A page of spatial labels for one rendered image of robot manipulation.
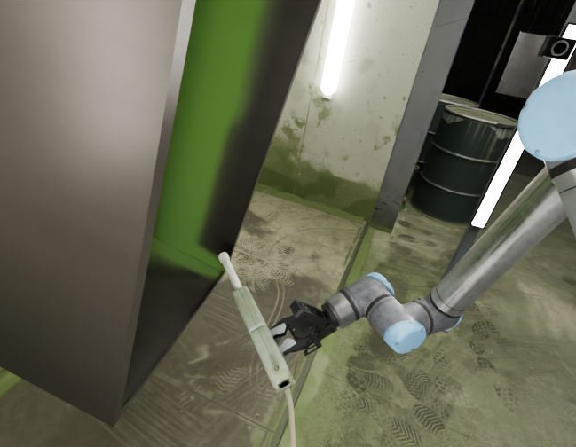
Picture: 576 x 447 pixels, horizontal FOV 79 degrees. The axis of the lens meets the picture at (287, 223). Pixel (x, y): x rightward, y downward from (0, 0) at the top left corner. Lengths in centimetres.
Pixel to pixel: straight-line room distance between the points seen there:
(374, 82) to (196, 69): 163
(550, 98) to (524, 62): 680
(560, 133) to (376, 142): 206
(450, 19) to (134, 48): 220
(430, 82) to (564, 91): 193
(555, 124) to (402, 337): 53
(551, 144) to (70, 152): 63
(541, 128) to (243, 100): 71
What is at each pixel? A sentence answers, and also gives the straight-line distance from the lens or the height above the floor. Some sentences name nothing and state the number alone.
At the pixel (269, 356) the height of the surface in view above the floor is 64.
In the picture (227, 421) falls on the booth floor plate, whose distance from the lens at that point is 144.
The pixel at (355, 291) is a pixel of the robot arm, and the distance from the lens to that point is 95.
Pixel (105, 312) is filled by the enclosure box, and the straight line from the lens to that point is 68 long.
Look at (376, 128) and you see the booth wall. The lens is 257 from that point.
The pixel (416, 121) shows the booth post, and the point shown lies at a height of 85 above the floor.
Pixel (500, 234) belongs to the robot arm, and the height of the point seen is 99.
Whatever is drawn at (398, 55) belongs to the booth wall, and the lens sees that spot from 251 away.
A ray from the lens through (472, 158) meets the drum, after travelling 309.
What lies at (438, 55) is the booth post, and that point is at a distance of 250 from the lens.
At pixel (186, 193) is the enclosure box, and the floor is 74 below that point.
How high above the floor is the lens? 130
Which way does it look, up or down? 30 degrees down
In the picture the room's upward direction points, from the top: 10 degrees clockwise
